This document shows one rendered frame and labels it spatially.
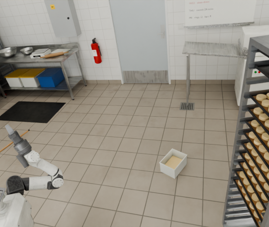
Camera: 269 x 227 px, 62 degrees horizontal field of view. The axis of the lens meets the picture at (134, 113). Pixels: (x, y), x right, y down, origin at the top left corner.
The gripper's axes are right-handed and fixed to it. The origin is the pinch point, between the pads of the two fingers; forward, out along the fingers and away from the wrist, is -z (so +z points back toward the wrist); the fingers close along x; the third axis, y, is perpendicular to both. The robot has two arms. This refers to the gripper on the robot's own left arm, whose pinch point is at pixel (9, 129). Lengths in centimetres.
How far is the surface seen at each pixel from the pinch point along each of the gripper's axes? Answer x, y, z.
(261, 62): 93, -119, 28
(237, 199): 49, -106, 138
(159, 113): -153, -194, 120
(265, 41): 101, -115, 16
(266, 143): 95, -101, 67
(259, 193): 85, -92, 101
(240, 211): 45, -107, 156
